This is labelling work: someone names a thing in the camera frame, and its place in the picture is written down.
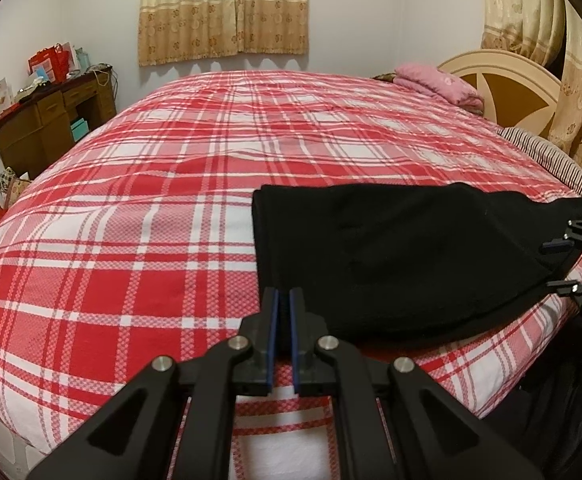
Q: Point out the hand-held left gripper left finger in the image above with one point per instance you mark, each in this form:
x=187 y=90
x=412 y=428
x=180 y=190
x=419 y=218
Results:
x=271 y=340

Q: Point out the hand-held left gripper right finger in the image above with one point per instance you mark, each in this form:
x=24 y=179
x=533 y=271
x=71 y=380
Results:
x=295 y=340

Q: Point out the black pants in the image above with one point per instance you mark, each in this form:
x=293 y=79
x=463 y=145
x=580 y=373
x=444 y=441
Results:
x=396 y=260

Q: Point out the striped pillow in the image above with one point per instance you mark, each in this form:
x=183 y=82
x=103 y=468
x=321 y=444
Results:
x=551 y=160

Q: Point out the person's dark clothing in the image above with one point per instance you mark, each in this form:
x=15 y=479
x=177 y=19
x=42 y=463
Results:
x=571 y=400

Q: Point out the cream and brown headboard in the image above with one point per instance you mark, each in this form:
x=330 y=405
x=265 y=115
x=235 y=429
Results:
x=516 y=95

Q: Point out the red plaid bed blanket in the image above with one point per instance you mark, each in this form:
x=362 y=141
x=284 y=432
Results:
x=171 y=185

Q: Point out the pink folded cloth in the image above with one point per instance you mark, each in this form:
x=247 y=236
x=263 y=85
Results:
x=436 y=84

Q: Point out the dark patterned cloth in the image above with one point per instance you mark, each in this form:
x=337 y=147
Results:
x=383 y=77

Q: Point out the teal box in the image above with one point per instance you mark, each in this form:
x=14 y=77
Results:
x=79 y=131

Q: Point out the patterned shopping bag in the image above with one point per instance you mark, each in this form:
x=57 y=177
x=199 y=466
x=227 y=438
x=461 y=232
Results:
x=13 y=185

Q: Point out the brown wooden desk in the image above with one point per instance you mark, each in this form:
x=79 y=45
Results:
x=31 y=125

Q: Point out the beige patterned window curtain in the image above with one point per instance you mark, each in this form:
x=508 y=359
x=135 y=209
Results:
x=191 y=10
x=276 y=7

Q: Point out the white gift bag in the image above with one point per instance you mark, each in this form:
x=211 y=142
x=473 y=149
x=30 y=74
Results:
x=72 y=57

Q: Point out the red gift bag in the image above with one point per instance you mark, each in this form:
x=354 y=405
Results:
x=46 y=62

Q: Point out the white greeting card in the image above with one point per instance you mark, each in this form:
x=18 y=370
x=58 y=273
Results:
x=1 y=92

